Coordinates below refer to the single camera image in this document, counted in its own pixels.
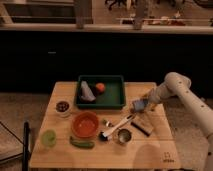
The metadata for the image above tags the blue sponge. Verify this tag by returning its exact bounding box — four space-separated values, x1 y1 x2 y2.
131 100 145 113

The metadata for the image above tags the red bowl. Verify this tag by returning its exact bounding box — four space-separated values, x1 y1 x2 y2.
71 111 99 138

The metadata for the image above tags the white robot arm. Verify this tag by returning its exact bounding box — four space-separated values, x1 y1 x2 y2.
145 72 213 171

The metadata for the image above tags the small bowl with dark contents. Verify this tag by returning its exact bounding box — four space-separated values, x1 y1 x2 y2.
55 101 70 117

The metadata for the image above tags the wooden block with dark side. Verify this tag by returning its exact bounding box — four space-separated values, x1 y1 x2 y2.
131 116 153 137

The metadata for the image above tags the green plastic tray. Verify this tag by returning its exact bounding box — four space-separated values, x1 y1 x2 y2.
75 75 126 110

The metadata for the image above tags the metal cup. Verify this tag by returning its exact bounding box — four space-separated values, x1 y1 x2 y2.
117 129 132 144

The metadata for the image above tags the small metal clip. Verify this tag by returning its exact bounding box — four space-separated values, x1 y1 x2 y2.
103 120 111 127

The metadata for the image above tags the grey crumpled cloth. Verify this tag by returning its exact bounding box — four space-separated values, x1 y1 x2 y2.
81 81 96 102

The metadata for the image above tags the green pepper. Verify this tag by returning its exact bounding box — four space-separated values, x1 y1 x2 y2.
69 136 95 149

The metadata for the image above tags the light green cup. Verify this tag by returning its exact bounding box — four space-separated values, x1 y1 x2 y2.
41 130 56 147

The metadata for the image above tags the black chair frame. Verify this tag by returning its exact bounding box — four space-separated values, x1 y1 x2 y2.
0 121 30 171

